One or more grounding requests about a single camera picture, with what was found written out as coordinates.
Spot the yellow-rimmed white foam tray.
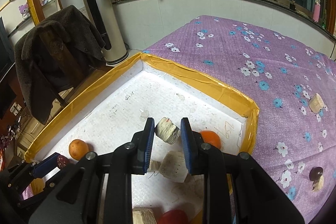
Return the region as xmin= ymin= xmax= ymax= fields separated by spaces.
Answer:
xmin=25 ymin=53 xmax=259 ymax=223

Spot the dark plum near foam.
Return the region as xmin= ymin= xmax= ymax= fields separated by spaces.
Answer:
xmin=309 ymin=166 xmax=323 ymax=181

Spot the purple plush toy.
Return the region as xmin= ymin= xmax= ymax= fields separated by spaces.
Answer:
xmin=18 ymin=3 xmax=30 ymax=20

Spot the dark coat on chair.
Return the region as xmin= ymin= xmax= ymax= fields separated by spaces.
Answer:
xmin=14 ymin=5 xmax=106 ymax=124

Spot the beige foam piece round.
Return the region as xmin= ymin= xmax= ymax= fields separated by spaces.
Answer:
xmin=312 ymin=175 xmax=324 ymax=192

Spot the wooden chair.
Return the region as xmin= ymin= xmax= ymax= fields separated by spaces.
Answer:
xmin=38 ymin=29 xmax=93 ymax=109

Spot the silver tower air conditioner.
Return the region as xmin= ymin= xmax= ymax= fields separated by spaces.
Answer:
xmin=83 ymin=0 xmax=128 ymax=66

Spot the dark red ridged fruit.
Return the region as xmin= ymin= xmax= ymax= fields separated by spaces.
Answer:
xmin=57 ymin=155 xmax=70 ymax=169

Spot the small beige foam chunk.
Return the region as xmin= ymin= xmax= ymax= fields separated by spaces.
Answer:
xmin=147 ymin=160 xmax=161 ymax=172

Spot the red cherry tomato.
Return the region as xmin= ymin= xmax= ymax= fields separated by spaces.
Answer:
xmin=157 ymin=209 xmax=189 ymax=224

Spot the dull orange fruit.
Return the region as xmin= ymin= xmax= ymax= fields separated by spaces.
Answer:
xmin=68 ymin=139 xmax=89 ymax=161

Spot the purple floral tablecloth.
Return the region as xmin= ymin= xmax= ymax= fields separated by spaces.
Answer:
xmin=146 ymin=15 xmax=335 ymax=223

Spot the bright orange fruit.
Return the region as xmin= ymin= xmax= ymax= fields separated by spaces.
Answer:
xmin=200 ymin=130 xmax=221 ymax=149

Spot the beige foam piece small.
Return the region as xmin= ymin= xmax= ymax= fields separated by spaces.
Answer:
xmin=154 ymin=117 xmax=181 ymax=145

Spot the pink bottle on sill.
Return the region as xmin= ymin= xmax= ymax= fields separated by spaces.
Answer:
xmin=313 ymin=0 xmax=321 ymax=23

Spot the beige foam block in tray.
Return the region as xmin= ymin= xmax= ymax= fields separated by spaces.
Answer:
xmin=132 ymin=208 xmax=157 ymax=224

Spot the large beige foam block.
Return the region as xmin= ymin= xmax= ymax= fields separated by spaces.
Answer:
xmin=158 ymin=151 xmax=189 ymax=183

